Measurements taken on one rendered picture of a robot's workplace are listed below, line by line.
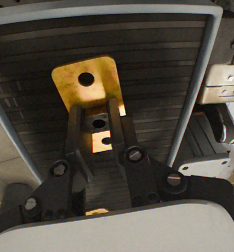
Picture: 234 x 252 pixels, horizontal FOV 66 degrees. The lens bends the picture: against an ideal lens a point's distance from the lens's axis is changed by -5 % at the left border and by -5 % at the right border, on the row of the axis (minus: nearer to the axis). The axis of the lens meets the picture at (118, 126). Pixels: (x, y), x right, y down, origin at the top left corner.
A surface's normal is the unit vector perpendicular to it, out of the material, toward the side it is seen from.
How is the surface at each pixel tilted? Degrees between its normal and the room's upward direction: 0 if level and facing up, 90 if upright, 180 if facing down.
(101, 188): 0
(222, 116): 90
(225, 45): 2
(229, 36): 3
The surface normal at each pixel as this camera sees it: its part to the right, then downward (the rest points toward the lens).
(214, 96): 0.11, 0.72
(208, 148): -0.01, -0.69
